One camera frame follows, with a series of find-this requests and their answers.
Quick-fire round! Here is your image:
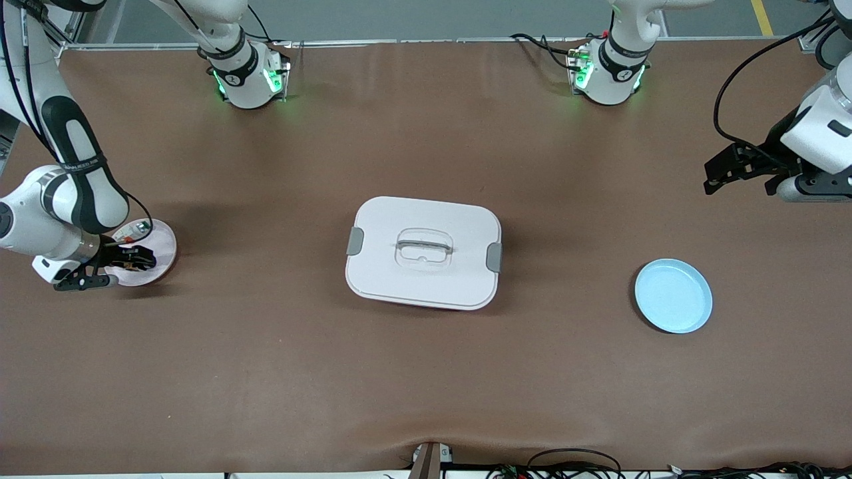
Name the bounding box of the light blue round plate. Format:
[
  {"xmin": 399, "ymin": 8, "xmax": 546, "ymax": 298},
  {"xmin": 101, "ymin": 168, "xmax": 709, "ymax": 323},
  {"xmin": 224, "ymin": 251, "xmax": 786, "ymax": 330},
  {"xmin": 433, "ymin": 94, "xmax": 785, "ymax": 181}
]
[{"xmin": 634, "ymin": 259, "xmax": 714, "ymax": 334}]

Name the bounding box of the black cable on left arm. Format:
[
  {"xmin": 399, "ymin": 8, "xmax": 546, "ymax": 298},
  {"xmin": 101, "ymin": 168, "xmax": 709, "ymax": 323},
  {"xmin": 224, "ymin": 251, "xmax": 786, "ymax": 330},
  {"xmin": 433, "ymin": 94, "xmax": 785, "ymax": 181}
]
[{"xmin": 714, "ymin": 13, "xmax": 833, "ymax": 160}]

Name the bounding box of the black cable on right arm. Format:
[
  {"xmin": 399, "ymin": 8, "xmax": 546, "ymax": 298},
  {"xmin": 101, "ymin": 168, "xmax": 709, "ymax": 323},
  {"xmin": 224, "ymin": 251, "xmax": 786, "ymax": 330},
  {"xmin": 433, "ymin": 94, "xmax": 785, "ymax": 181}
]
[{"xmin": 0, "ymin": 0, "xmax": 155, "ymax": 250}]

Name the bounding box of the white switch with silver cap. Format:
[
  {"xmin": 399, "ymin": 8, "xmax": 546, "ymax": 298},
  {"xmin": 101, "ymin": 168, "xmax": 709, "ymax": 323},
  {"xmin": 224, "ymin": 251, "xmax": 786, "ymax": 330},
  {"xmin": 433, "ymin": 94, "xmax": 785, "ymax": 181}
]
[{"xmin": 114, "ymin": 222, "xmax": 153, "ymax": 243}]

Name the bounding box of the black cable bundle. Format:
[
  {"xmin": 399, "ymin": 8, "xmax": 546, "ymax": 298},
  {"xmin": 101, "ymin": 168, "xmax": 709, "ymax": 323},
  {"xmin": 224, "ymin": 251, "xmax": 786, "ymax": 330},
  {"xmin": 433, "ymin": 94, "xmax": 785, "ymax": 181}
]
[{"xmin": 486, "ymin": 449, "xmax": 852, "ymax": 479}]

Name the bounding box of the white lidded storage box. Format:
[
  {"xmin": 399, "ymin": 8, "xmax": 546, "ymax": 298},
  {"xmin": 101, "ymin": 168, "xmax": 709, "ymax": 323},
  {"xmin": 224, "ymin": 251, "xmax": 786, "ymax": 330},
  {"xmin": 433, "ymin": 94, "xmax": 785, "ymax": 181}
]
[{"xmin": 345, "ymin": 196, "xmax": 503, "ymax": 311}]

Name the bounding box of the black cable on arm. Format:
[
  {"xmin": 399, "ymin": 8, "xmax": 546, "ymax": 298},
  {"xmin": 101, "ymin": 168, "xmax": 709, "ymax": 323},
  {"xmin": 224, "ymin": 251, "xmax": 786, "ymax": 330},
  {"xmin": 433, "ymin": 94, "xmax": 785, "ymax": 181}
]
[
  {"xmin": 714, "ymin": 13, "xmax": 833, "ymax": 160},
  {"xmin": 0, "ymin": 0, "xmax": 155, "ymax": 250}
]

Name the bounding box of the pink round plate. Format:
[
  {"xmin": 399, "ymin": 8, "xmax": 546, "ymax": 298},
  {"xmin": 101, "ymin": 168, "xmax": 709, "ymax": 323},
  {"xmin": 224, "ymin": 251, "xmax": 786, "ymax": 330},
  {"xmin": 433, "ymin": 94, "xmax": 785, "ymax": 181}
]
[{"xmin": 106, "ymin": 218, "xmax": 178, "ymax": 287}]

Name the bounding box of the black cable at arm base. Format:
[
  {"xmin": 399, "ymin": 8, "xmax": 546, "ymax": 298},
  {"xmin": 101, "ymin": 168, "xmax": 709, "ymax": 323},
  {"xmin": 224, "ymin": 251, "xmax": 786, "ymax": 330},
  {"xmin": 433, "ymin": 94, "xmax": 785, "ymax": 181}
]
[{"xmin": 511, "ymin": 33, "xmax": 574, "ymax": 73}]

